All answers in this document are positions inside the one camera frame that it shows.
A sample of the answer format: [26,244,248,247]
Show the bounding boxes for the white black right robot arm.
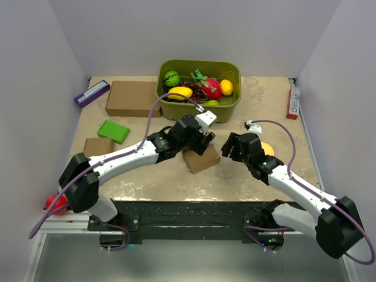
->
[221,132,364,259]

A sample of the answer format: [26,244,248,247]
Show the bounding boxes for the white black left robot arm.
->
[59,111,217,230]

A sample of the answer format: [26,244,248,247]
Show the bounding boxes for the red white toothpaste box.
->
[286,85,300,120]

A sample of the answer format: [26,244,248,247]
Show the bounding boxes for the large closed cardboard box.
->
[105,80,157,118]

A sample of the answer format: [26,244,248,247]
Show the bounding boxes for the green small box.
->
[97,120,130,145]

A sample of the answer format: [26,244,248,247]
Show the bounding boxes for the small brown cardboard box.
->
[83,137,115,157]

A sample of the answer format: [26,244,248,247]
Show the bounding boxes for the purple rectangular box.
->
[73,80,110,108]

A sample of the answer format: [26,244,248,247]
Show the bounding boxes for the round yellow sponge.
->
[261,142,274,156]

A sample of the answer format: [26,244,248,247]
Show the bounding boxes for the green toy lime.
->
[204,100,219,106]

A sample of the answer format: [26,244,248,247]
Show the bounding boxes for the dark toy grapes bunch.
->
[163,82,207,104]

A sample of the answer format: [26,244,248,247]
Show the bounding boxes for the pink toy dragon fruit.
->
[190,70,221,101]

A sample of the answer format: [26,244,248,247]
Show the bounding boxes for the yellow toy mango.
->
[167,86,193,100]

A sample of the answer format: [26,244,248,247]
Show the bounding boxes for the yellow toy lemon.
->
[220,79,234,96]

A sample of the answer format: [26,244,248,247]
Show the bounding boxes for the green toy watermelon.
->
[164,70,181,88]

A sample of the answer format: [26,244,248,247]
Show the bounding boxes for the olive green plastic bin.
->
[155,59,242,125]

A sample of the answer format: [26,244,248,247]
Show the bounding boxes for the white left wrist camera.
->
[194,110,217,133]

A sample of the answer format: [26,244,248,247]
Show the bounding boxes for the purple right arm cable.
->
[244,119,376,266]

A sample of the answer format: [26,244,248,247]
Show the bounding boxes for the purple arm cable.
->
[244,119,376,266]
[28,92,205,251]

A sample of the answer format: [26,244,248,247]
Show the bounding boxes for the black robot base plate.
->
[88,200,281,247]

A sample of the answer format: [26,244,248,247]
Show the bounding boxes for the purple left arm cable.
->
[28,92,205,251]

